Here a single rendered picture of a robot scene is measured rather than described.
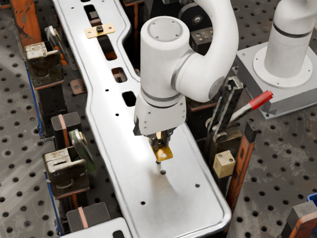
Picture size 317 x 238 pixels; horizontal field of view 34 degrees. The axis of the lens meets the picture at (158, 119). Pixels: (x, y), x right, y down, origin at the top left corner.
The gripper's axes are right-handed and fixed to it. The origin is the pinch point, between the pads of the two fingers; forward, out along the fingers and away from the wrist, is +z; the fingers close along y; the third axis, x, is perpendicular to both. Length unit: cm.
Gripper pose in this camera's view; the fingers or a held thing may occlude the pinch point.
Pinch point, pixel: (159, 138)
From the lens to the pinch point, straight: 113.6
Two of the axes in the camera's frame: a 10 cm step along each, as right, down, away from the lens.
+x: 3.6, 7.4, -5.6
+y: -9.3, 2.7, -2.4
